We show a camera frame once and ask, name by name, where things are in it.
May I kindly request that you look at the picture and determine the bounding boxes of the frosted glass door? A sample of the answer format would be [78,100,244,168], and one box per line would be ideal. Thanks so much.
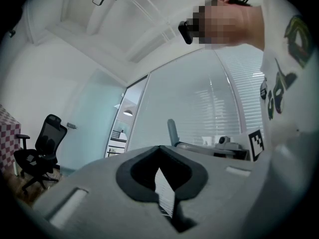
[59,68,127,170]

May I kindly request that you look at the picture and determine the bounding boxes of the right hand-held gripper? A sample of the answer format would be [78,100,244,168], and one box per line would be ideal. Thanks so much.
[175,129,265,162]

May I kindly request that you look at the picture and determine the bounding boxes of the black wire shelf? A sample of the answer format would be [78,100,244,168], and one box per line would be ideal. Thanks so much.
[106,129,128,157]

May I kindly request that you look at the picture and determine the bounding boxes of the white window blinds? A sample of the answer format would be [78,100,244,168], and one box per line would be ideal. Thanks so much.
[127,48,265,154]

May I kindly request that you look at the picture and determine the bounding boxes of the person in white shirt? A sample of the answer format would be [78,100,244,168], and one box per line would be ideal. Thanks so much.
[259,0,319,159]

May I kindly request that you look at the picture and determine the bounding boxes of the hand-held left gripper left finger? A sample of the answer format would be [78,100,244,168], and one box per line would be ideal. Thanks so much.
[32,145,185,239]

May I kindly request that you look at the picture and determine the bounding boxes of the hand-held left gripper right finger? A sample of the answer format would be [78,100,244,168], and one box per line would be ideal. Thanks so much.
[159,145,257,239]

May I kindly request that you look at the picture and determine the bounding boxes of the black office chair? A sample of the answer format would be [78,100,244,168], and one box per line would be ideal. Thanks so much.
[13,114,68,195]

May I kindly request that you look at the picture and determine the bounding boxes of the person's head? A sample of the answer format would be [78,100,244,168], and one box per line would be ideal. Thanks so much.
[193,0,265,51]

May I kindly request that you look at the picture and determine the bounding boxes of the pink checkered box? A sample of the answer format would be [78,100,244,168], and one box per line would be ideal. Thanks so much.
[0,105,22,176]

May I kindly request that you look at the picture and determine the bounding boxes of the black head-mounted camera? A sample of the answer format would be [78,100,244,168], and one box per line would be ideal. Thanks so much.
[177,20,194,45]

